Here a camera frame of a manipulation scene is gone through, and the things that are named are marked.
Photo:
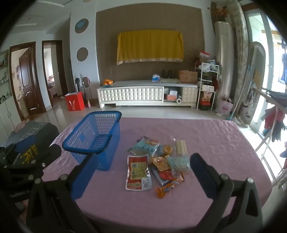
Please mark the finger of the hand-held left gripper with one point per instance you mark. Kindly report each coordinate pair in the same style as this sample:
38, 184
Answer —
52, 153
25, 143

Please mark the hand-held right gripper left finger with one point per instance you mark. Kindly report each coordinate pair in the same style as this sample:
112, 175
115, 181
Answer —
84, 177

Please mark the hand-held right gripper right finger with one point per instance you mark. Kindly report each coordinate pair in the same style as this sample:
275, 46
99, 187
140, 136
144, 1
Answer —
201, 174

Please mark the long orange snack packet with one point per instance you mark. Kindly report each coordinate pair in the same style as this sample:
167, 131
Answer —
170, 186

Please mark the red foil snack packet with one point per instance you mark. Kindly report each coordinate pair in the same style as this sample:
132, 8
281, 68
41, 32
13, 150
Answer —
167, 174

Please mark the clear wafer packet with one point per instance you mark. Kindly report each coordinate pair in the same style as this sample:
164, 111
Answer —
180, 145

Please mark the gold foil snack packet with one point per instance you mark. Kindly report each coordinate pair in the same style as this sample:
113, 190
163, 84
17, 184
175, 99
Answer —
161, 163

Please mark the small round orange packet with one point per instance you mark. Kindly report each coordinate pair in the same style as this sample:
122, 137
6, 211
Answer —
167, 149

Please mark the blue plastic mesh basket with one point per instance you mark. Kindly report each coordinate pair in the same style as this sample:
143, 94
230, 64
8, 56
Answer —
98, 125

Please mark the red white snack packet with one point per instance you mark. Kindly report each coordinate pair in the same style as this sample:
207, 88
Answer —
138, 172

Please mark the light blue cartoon snack packet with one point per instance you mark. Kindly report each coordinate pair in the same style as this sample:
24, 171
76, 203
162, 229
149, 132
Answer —
143, 145

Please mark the bed with grey cover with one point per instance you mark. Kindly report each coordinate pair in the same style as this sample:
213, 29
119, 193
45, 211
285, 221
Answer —
22, 134

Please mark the pink cloth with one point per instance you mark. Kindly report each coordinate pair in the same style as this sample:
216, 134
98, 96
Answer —
21, 125

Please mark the dark grey cloth yellow print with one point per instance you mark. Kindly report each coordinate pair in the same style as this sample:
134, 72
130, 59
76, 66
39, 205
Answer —
44, 136

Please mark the white shelf cabinet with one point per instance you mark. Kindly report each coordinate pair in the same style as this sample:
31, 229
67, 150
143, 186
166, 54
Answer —
9, 112

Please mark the red gift bag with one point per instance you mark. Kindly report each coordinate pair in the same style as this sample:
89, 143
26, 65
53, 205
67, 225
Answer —
74, 102

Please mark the pink tablecloth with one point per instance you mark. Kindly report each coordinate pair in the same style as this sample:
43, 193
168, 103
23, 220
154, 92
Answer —
157, 212

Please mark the broom with pink bristles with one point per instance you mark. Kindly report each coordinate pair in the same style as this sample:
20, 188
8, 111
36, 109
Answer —
89, 103

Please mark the brown wooden door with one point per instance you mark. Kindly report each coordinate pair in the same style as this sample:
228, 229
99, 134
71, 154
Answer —
28, 78

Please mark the red black box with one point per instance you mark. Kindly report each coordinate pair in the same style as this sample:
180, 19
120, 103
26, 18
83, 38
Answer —
205, 105

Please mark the pink tote bag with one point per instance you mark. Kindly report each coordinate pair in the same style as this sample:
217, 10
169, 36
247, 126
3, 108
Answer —
224, 106

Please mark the clothes drying rack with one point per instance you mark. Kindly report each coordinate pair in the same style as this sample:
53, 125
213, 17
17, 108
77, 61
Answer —
269, 143

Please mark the paper towel roll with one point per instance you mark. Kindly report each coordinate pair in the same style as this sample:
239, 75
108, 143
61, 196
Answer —
179, 100

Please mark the orange printed bag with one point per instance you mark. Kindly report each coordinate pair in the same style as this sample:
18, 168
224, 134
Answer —
206, 96

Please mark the orange box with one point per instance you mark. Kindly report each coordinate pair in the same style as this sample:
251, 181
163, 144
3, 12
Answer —
172, 97

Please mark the white shelf rack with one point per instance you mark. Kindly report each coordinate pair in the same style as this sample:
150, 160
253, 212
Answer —
206, 90

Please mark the heap of oranges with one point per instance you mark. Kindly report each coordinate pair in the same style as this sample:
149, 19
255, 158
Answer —
108, 82

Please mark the red garment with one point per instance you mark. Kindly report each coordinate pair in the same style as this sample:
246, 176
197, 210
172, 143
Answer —
273, 118

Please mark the white tufted television cabinet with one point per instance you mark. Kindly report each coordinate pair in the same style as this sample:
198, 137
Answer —
130, 94

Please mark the cardboard box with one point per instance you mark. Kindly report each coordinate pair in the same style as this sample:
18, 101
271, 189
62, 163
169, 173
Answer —
188, 76

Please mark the black router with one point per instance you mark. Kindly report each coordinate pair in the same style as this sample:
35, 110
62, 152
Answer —
169, 75

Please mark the blue tissue box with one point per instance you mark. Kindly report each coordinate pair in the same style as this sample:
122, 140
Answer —
156, 78

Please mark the tall round air conditioner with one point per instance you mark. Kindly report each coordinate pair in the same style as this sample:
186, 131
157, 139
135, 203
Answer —
224, 62

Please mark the red white box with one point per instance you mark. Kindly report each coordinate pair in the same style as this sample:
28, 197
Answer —
204, 57

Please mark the arched grey board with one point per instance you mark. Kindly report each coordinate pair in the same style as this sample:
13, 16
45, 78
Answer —
257, 67

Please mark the leaning mattress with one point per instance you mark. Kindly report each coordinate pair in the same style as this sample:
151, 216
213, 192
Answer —
241, 44

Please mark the yellow cloth cover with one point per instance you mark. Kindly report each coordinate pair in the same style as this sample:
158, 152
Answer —
150, 47

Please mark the blue hanging garment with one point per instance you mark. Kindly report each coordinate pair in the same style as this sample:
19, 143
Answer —
283, 62

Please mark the balcony glass door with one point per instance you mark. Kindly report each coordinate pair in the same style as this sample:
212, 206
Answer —
257, 29

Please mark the artificial flowers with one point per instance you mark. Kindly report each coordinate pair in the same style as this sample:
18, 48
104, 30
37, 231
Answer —
220, 13

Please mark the brown door frame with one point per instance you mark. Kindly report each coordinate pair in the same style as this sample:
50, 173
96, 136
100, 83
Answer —
64, 67

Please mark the plain round wall decor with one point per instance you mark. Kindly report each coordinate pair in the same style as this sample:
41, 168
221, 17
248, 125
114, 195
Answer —
82, 54

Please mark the round wall decor blue plate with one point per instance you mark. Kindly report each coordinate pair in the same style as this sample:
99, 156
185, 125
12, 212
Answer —
81, 25

